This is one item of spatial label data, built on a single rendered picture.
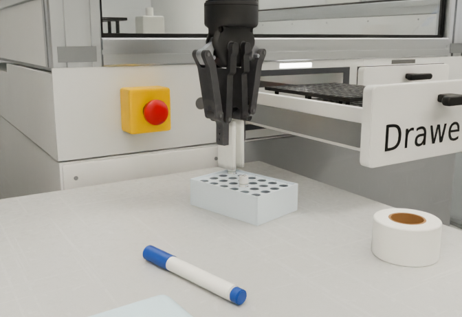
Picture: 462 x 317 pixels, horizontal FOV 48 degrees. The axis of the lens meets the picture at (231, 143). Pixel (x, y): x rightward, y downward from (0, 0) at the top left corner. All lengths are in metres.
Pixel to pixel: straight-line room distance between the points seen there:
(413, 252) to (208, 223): 0.25
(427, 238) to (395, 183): 0.75
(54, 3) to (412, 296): 0.62
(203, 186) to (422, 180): 0.79
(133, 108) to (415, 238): 0.47
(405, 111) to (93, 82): 0.47
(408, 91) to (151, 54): 0.41
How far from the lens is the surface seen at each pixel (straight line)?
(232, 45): 0.71
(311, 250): 0.59
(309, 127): 0.82
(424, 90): 0.77
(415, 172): 1.36
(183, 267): 0.51
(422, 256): 0.57
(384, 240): 0.57
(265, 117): 0.91
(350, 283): 0.52
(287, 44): 1.02
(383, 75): 1.19
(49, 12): 0.83
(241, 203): 0.66
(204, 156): 0.95
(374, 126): 0.71
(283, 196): 0.68
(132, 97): 0.82
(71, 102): 0.84
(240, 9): 0.70
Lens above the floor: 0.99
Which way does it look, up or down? 12 degrees down
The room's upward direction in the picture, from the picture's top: straight up
